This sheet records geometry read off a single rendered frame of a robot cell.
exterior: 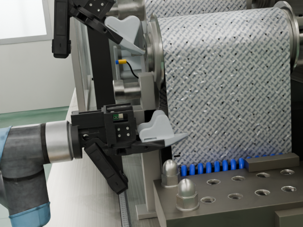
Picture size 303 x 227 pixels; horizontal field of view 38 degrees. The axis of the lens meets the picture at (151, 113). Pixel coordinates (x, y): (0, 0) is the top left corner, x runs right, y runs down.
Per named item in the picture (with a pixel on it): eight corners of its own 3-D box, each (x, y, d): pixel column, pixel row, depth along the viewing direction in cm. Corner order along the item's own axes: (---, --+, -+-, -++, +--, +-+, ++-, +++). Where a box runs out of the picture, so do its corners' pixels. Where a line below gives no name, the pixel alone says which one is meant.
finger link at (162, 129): (189, 113, 79) (137, 119, 79) (191, 144, 81) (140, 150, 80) (185, 109, 82) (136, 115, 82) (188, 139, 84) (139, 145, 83)
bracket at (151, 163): (134, 210, 99) (119, 74, 92) (162, 206, 100) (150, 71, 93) (135, 220, 94) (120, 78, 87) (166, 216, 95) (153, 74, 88)
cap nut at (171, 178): (159, 181, 80) (157, 157, 79) (180, 179, 80) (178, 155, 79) (162, 189, 76) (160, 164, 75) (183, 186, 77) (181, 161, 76)
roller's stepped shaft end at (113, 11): (94, 19, 109) (92, 5, 108) (118, 16, 109) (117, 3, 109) (94, 19, 106) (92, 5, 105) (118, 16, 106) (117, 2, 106)
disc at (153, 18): (154, 85, 94) (147, 14, 92) (156, 85, 94) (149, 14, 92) (163, 95, 80) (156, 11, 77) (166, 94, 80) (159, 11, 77)
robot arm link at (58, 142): (50, 169, 78) (54, 155, 86) (76, 165, 79) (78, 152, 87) (43, 128, 77) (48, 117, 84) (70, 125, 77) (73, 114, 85)
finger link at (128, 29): (159, 32, 79) (116, 2, 78) (141, 60, 80) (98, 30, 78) (158, 32, 82) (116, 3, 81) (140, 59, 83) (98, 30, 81)
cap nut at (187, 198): (174, 202, 71) (172, 176, 70) (196, 199, 71) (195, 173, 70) (178, 212, 67) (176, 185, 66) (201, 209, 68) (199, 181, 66)
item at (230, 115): (173, 172, 85) (165, 77, 81) (290, 157, 88) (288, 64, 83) (173, 173, 85) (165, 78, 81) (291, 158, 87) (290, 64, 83)
